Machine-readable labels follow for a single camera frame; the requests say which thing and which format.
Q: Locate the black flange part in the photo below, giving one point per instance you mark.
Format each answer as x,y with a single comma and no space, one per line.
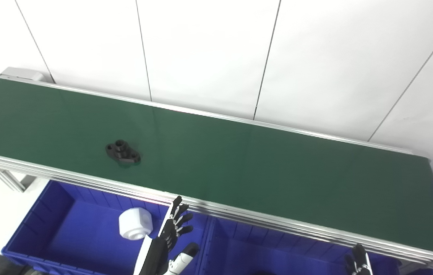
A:
122,152

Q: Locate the grey conveyor motor housing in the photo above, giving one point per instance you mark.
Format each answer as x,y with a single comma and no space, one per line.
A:
21,73

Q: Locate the aluminium conveyor leg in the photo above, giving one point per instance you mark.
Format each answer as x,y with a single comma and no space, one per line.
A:
8,179

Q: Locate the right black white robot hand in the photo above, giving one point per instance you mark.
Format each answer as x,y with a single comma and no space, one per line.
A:
358,263

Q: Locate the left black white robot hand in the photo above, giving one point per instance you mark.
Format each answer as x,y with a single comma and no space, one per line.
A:
159,252

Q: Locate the green conveyor belt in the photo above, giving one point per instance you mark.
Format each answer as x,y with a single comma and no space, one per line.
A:
239,164
239,215

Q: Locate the white cylindrical part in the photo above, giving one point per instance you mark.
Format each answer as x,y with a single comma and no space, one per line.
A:
135,223

